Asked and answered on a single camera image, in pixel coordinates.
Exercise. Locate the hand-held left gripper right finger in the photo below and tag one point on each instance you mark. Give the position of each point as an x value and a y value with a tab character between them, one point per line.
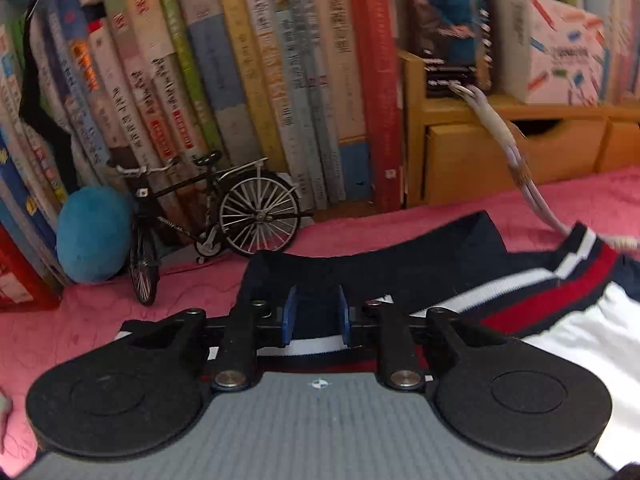
342	315

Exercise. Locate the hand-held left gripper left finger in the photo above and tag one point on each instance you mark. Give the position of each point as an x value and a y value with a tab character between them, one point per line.
289	315

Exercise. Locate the navy and white jacket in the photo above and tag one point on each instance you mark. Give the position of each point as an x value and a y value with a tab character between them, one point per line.
450	255

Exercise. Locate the miniature black bicycle model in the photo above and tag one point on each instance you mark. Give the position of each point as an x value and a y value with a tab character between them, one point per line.
142	205

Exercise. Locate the wooden drawer organizer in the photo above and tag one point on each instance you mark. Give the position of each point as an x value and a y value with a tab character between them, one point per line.
460	160

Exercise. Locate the blue plush ball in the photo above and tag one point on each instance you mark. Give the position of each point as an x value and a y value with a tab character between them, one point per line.
92	235

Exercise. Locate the pink rabbit-print blanket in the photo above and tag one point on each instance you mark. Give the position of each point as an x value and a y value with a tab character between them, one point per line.
75	320

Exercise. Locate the row of tall upright books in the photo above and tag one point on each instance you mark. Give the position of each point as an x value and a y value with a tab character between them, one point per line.
250	85

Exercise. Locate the white box with colourful print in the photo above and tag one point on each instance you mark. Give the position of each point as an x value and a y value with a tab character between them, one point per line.
550	60

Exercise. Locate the row of thin colourful books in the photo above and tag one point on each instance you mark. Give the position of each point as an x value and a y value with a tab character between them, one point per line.
625	35

